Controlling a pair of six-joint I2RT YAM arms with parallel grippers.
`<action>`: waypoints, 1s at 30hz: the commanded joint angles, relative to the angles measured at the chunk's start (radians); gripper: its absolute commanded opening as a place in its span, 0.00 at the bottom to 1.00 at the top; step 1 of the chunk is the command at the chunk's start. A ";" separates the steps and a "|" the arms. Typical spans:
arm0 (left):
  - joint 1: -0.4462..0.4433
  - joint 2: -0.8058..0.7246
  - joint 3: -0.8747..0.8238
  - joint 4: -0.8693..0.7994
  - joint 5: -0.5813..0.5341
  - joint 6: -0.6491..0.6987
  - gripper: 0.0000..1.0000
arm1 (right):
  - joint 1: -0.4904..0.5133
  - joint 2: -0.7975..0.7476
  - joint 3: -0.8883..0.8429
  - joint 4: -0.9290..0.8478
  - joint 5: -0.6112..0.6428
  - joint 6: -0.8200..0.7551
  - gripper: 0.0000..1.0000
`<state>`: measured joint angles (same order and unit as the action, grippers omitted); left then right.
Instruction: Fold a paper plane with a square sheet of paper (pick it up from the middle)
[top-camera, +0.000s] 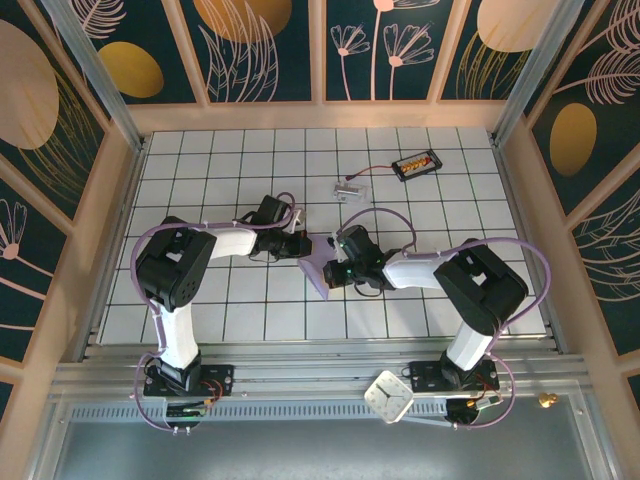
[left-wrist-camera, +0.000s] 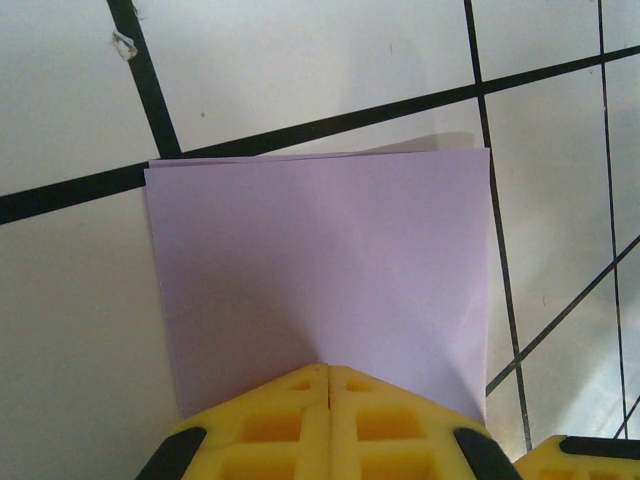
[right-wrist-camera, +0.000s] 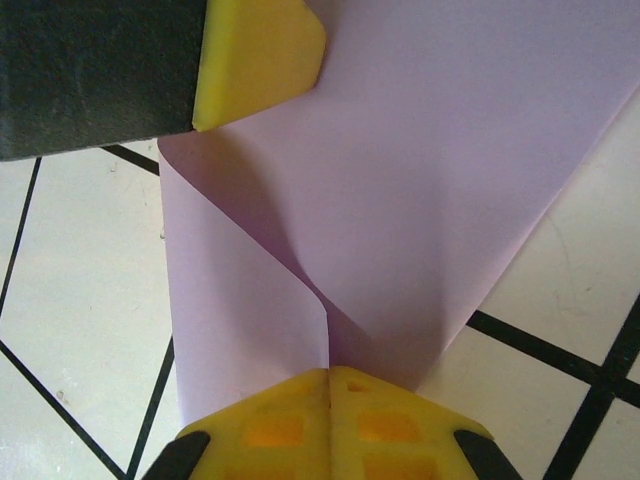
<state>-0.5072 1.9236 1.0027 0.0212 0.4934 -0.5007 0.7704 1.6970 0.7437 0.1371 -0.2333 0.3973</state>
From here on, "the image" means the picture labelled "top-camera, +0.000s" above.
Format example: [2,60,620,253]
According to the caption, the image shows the aluminium frame post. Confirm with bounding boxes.
[491,0,587,147]
[42,0,147,151]

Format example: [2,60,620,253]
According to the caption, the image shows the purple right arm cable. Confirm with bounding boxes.
[334,207,554,431]

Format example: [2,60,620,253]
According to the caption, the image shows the clear plastic box with metal part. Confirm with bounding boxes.
[331,180,372,205]

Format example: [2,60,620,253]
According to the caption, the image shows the lilac square paper sheet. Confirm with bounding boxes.
[297,234,341,302]

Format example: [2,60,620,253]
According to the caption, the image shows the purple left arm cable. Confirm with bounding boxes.
[130,192,302,436]

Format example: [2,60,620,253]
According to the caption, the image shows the thin red wire with plug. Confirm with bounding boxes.
[346,164,401,184]

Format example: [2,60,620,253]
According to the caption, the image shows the aluminium side rail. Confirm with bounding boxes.
[492,139,569,354]
[74,139,149,362]

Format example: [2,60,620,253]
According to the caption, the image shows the aluminium table edge rail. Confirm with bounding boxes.
[49,338,594,416]

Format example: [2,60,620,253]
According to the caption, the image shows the black board with orange connectors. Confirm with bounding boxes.
[391,152,443,180]

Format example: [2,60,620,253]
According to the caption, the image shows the white square analog clock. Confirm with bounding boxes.
[363,369,415,425]

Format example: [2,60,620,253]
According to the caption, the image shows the grey slotted cable duct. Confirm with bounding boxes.
[69,403,451,422]

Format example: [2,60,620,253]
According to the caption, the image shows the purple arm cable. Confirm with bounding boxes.
[130,192,302,436]
[334,207,554,431]

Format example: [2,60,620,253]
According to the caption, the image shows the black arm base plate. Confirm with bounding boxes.
[143,364,236,399]
[408,359,500,394]

